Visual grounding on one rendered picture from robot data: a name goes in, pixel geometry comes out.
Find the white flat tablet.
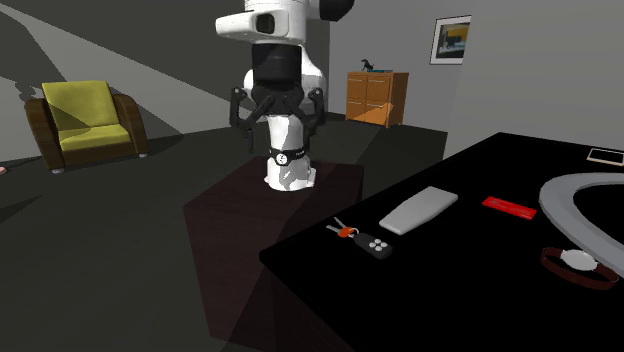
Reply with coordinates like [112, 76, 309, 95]
[586, 147, 624, 168]

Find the key bunch with black fob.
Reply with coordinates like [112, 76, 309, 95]
[325, 216, 394, 261]

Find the wooden chest of drawers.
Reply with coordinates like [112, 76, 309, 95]
[344, 57, 411, 129]

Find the wristwatch with brown strap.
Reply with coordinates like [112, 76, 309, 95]
[539, 246, 620, 292]

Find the black table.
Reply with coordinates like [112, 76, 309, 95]
[258, 131, 624, 352]

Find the yellow-green armchair with brown frame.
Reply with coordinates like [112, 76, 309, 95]
[24, 80, 150, 175]

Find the framed wall picture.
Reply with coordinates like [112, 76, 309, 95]
[428, 14, 472, 66]

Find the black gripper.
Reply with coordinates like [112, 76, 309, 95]
[227, 43, 327, 153]

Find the grey flat oblong pad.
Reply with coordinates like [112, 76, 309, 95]
[378, 185, 459, 237]

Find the dark robot stand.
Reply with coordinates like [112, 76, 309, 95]
[182, 155, 366, 352]

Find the red flat rectangular card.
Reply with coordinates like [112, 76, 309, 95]
[481, 195, 538, 222]

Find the large grey ring-shaped object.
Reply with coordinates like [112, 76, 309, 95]
[538, 171, 624, 280]

